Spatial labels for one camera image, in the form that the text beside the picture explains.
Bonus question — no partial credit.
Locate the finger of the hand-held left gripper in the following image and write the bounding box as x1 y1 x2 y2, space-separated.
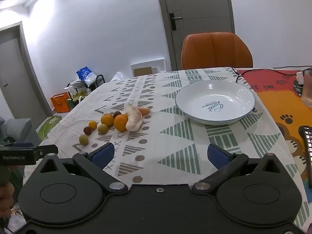
0 143 35 149
36 144 59 160

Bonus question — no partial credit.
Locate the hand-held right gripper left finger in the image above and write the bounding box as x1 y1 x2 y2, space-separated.
38 143 128 196

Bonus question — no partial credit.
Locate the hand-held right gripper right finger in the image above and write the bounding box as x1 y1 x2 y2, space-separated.
192 143 287 196

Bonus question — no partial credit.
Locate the medium orange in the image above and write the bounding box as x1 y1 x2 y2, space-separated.
101 113 115 127

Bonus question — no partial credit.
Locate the large orange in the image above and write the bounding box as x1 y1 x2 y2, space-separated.
113 114 129 132

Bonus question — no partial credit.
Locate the white peeled pomelo piece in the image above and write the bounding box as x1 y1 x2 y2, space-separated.
125 105 144 131

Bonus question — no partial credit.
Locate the white bowl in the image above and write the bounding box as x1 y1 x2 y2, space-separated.
175 80 256 125

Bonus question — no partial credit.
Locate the person's left hand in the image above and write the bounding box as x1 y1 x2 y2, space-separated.
0 183 14 218

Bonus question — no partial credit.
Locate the grey cushion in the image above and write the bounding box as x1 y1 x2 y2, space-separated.
0 118 39 147

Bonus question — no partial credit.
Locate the green floor mat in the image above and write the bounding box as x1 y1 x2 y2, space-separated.
36 114 62 139

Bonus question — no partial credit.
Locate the orange paper bag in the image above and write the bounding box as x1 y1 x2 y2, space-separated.
51 93 71 114

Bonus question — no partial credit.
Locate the patterned white green tablecloth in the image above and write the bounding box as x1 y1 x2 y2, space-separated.
23 66 305 227

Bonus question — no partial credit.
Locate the plain grey door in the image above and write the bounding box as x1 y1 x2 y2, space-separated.
0 22 53 127

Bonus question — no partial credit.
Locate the black metal rack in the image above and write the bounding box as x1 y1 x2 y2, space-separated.
67 74 106 95

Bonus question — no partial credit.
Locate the colourful cartoon table mat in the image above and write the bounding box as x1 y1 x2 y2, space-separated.
236 67 312 191

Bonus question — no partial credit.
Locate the clear plastic bag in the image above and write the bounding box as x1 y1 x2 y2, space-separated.
111 71 127 82

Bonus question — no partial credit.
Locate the blue plastic bag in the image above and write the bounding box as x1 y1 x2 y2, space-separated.
76 66 97 86

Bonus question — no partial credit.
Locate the black remote control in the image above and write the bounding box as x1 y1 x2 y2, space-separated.
298 125 312 188

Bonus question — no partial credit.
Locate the orange leather chair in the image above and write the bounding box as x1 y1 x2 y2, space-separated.
181 32 254 71

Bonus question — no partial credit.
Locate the translucent plastic cup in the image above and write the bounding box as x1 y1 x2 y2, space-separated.
302 68 312 108

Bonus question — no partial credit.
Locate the grey door with lock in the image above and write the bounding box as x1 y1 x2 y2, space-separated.
155 0 236 72

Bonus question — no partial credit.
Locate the black cable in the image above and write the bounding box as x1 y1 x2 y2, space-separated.
229 65 312 84

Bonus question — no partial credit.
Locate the white picture frame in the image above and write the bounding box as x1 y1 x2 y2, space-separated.
130 58 166 77

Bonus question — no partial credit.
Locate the black door lock handle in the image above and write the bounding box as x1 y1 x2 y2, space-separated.
169 10 183 31

